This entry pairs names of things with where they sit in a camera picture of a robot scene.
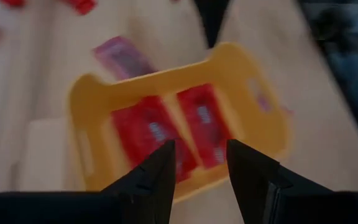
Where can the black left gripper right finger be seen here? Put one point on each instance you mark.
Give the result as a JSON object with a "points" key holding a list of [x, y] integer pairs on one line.
{"points": [[253, 186]]}

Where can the yellow plastic bin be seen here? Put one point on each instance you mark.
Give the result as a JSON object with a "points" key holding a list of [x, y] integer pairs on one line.
{"points": [[166, 79]]}

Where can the red candy pack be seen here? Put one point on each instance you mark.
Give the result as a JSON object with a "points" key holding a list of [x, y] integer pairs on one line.
{"points": [[145, 130], [204, 118]]}

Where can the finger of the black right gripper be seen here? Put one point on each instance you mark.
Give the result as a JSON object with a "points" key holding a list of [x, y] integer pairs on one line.
{"points": [[211, 18]]}

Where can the small red KitKat bar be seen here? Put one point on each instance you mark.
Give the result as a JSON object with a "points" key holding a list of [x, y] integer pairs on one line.
{"points": [[81, 4], [12, 2]]}

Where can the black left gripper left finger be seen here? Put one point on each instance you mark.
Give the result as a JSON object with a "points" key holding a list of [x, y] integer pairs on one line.
{"points": [[151, 193]]}

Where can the pink transparent candy pack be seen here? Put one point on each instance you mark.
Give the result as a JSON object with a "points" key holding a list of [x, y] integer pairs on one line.
{"points": [[123, 57]]}

